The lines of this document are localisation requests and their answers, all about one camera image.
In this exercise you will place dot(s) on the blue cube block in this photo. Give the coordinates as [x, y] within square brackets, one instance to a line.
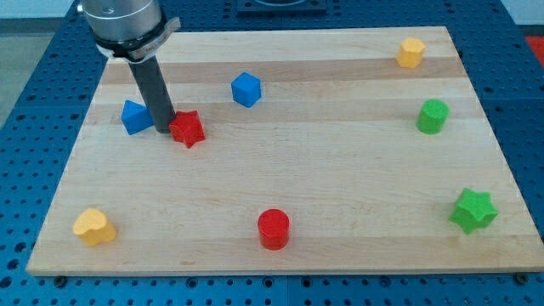
[246, 89]

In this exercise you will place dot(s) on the red cylinder block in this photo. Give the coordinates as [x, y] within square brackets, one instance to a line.
[274, 229]

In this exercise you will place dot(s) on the wooden board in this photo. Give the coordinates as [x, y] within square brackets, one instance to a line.
[332, 142]

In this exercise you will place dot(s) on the red star block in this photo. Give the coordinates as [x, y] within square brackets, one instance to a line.
[186, 128]

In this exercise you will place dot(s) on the blue triangular block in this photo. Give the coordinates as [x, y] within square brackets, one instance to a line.
[135, 117]

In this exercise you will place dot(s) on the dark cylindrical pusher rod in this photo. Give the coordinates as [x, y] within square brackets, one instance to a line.
[153, 89]

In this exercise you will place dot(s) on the green cylinder block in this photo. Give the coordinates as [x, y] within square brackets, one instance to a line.
[432, 116]

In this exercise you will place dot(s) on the yellow hexagon block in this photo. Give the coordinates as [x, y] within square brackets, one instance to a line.
[410, 53]

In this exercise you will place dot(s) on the yellow heart block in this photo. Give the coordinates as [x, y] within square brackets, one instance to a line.
[93, 227]

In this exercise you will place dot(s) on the green star block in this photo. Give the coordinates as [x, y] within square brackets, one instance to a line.
[473, 210]

